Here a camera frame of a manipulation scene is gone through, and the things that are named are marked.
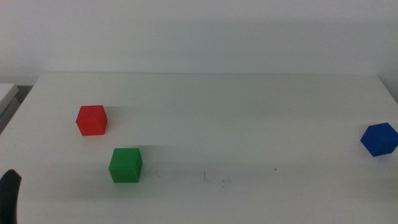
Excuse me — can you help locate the red cube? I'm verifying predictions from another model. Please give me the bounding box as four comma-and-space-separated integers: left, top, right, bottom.
75, 105, 108, 137

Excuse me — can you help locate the green cube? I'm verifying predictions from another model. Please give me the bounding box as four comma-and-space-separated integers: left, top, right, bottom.
108, 147, 143, 184

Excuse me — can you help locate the blue cube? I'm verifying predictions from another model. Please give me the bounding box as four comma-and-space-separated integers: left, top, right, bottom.
359, 122, 398, 157

